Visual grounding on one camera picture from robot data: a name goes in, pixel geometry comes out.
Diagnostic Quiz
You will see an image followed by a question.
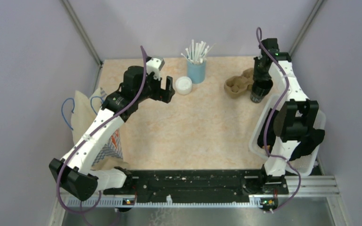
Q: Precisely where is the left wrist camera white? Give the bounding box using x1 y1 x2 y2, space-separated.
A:
147 57 165 81

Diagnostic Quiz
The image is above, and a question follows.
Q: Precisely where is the stack of white lids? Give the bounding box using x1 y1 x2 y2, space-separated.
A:
175 76 192 95

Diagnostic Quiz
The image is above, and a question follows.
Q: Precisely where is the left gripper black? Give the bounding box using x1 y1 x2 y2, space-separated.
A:
136 70 175 103

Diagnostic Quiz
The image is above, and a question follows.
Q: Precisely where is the bundle of white straws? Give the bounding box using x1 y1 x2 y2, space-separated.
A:
181 40 215 65

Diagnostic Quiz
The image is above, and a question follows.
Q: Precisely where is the brown pulp cup carrier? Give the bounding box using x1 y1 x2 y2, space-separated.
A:
224 68 254 99

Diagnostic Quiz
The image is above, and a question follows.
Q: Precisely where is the white cable duct strip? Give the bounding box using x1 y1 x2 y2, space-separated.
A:
64 195 275 208

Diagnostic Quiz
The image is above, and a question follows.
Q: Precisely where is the blue straw holder cup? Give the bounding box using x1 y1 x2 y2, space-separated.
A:
187 61 206 84

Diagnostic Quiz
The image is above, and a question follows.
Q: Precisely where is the patterned paper takeout bag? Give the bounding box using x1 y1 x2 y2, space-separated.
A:
62 88 130 175

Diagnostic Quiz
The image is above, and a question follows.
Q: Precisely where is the stack of black cups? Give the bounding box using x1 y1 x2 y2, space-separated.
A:
250 80 273 103

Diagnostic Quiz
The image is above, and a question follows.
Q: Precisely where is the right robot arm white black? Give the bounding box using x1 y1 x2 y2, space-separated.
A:
249 38 325 194

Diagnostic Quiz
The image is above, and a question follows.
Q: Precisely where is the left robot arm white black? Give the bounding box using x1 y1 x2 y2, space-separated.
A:
49 66 175 201

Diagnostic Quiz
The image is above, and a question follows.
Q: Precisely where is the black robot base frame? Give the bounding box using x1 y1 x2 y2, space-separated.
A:
103 169 289 204

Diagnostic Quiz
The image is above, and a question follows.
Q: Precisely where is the black cloth in basket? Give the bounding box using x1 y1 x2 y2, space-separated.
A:
257 104 325 161

